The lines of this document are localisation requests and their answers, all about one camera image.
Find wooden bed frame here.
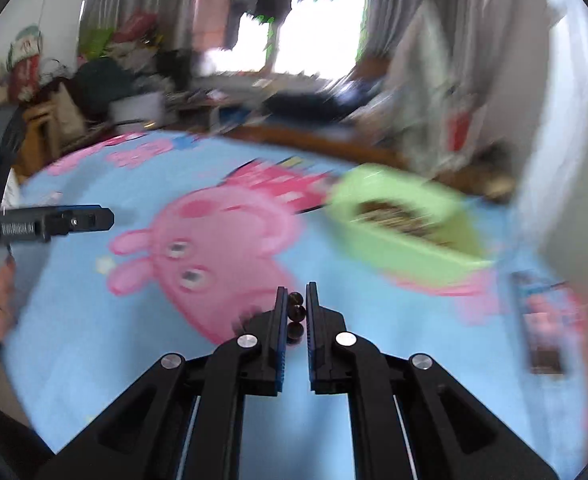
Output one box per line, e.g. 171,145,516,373
218,124,411,172

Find dark bead bracelet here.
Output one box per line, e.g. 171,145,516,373
233,290,308,347

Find black cushion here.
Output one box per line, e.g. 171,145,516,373
263,91,356,122

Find white storage box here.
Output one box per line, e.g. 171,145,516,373
108,91,168,127

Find green plastic bag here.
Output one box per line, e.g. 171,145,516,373
78,26,116,62

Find pink hanging towel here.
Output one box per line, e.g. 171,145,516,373
193,0,236,54

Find pink plastic bag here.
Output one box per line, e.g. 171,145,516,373
118,9,158,44

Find brown bead bracelet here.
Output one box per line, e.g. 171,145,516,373
356,199,456,249

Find wooden stool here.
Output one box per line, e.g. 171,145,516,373
20,81,88,172

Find person's dark pants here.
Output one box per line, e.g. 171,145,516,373
0,389,56,480

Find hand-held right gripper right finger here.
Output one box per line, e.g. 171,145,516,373
307,282,560,480

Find green plastic basin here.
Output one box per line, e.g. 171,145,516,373
326,163,496,289

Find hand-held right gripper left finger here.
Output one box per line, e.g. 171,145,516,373
36,285,288,480

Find floral green cloth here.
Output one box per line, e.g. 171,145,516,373
388,0,481,172

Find cartoon pig printed blanket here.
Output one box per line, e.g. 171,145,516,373
1,130,588,480

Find dark green bag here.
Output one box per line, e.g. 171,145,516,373
75,56,136,122

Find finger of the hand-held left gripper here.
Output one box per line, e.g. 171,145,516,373
4,204,115,244

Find smartphone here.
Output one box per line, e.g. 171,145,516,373
510,269,583,377

